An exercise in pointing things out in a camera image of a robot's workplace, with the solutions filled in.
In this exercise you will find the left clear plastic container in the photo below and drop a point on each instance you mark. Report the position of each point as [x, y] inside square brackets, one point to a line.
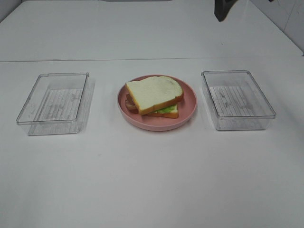
[58, 103]

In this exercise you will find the clear plastic container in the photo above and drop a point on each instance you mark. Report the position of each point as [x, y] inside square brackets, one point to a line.
[235, 101]
[58, 103]

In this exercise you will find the right clear plastic container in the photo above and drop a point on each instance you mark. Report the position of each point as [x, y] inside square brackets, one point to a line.
[235, 101]

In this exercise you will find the bread slice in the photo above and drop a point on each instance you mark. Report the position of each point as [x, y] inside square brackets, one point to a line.
[154, 93]
[169, 115]

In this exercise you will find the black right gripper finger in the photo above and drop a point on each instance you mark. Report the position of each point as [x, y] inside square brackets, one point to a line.
[222, 8]

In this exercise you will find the bacon strip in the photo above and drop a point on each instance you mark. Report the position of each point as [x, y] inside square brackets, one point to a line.
[128, 97]
[131, 107]

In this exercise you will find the green lettuce leaf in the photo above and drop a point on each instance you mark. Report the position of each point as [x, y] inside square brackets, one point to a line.
[169, 109]

